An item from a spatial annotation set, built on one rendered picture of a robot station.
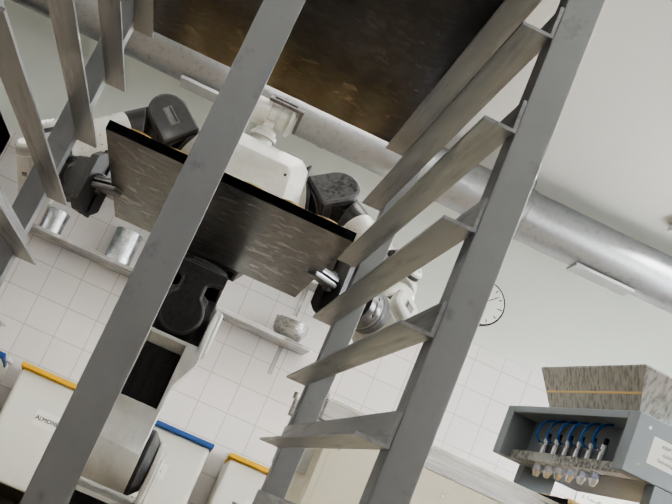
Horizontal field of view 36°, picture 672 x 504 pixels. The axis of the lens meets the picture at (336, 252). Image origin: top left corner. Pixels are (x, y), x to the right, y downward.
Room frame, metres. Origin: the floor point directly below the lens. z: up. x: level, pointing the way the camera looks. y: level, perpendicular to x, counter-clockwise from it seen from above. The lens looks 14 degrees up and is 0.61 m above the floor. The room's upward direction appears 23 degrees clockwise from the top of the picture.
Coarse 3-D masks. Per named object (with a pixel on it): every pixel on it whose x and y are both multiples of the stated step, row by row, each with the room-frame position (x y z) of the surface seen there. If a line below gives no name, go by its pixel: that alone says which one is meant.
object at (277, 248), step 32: (128, 128) 1.44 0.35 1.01; (128, 160) 1.56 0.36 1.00; (160, 160) 1.49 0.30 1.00; (128, 192) 1.78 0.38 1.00; (160, 192) 1.68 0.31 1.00; (224, 192) 1.51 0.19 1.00; (256, 192) 1.46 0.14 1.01; (224, 224) 1.71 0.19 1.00; (256, 224) 1.62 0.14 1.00; (288, 224) 1.54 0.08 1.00; (320, 224) 1.47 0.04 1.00; (224, 256) 1.97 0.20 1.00; (256, 256) 1.85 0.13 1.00; (288, 256) 1.74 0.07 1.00; (320, 256) 1.65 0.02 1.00; (288, 288) 2.01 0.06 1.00
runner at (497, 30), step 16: (512, 0) 0.88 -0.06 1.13; (528, 0) 0.87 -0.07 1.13; (496, 16) 0.92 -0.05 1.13; (512, 16) 0.91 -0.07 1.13; (480, 32) 0.97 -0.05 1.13; (496, 32) 0.95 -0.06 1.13; (512, 32) 0.94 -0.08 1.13; (480, 48) 1.00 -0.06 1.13; (496, 48) 0.99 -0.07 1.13; (464, 64) 1.05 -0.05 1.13; (480, 64) 1.03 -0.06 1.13; (448, 80) 1.10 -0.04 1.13; (464, 80) 1.09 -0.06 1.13; (432, 96) 1.16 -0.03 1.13; (448, 96) 1.14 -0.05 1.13; (416, 112) 1.23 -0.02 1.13; (432, 112) 1.21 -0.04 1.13; (416, 128) 1.28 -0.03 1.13; (400, 144) 1.36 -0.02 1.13
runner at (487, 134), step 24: (480, 120) 0.77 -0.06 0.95; (504, 120) 0.80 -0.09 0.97; (456, 144) 0.83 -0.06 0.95; (480, 144) 0.81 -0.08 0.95; (432, 168) 0.91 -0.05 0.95; (456, 168) 0.88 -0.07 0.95; (408, 192) 1.00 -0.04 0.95; (432, 192) 0.97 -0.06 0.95; (384, 216) 1.11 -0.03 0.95; (408, 216) 1.08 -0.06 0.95; (360, 240) 1.25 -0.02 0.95; (384, 240) 1.21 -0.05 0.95
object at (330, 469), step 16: (320, 448) 2.60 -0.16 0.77; (320, 464) 2.58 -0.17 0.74; (336, 464) 2.59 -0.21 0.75; (352, 464) 2.60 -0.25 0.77; (368, 464) 2.61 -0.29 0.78; (304, 480) 2.61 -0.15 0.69; (320, 480) 2.58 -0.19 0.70; (336, 480) 2.59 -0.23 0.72; (352, 480) 2.60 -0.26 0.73; (432, 480) 2.65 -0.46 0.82; (448, 480) 2.66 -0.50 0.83; (288, 496) 2.68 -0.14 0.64; (304, 496) 2.58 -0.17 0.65; (320, 496) 2.59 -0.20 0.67; (336, 496) 2.60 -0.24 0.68; (352, 496) 2.61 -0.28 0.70; (416, 496) 2.64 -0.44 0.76; (432, 496) 2.65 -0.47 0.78; (448, 496) 2.66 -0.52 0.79; (464, 496) 2.67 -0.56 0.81; (480, 496) 2.68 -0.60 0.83
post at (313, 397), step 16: (416, 176) 1.37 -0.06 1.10; (400, 192) 1.37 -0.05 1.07; (384, 208) 1.37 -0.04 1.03; (384, 256) 1.37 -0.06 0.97; (368, 272) 1.37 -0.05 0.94; (352, 320) 1.37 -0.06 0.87; (336, 336) 1.37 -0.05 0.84; (320, 352) 1.38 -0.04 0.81; (320, 384) 1.37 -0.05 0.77; (304, 400) 1.37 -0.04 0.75; (320, 400) 1.37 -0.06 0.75; (304, 416) 1.37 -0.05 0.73; (288, 448) 1.37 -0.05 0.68; (304, 448) 1.37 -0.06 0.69; (272, 464) 1.38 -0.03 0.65; (288, 464) 1.37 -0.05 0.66; (272, 480) 1.37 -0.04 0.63; (288, 480) 1.37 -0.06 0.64
